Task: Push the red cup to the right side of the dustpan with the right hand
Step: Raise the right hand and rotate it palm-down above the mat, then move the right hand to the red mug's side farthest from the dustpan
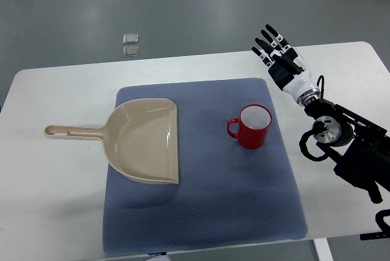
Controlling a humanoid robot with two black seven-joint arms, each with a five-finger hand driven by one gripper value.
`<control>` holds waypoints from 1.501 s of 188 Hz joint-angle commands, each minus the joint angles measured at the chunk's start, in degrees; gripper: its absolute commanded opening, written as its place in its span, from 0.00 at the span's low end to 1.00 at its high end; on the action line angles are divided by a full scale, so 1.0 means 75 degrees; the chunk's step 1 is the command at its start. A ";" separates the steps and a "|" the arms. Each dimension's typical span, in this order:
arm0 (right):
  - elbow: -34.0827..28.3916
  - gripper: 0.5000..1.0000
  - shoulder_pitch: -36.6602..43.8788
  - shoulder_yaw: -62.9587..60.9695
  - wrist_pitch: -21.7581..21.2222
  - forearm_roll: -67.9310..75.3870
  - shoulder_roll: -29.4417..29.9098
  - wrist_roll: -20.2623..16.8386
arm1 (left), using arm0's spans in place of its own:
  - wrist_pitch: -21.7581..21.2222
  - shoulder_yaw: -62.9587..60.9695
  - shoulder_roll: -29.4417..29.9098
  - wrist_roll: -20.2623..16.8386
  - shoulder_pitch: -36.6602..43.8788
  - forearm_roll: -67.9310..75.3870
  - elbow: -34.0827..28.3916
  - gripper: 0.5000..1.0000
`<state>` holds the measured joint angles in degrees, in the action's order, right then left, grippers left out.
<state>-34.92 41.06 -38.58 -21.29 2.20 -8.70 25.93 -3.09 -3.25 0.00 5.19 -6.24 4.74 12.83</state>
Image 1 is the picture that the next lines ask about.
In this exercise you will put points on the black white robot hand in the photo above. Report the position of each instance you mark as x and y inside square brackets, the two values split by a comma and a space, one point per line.
[286, 66]

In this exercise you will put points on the lower grey floor plate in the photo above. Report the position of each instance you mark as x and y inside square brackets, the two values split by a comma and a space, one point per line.
[130, 51]

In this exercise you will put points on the beige plastic dustpan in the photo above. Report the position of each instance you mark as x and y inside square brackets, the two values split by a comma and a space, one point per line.
[140, 140]

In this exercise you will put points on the white table leg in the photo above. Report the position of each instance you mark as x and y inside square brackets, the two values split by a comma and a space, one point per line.
[322, 249]

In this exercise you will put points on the blue textured mat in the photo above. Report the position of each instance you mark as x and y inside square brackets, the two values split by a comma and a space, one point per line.
[227, 195]

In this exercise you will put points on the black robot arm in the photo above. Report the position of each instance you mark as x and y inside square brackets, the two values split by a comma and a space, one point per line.
[359, 147]

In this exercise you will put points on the red mug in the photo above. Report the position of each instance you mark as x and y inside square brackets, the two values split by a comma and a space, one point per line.
[251, 127]

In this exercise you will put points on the grey floor plate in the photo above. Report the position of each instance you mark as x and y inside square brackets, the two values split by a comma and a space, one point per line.
[130, 51]
[130, 39]

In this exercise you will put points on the upper grey floor plate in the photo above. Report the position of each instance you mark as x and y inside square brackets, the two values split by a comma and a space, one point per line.
[130, 39]

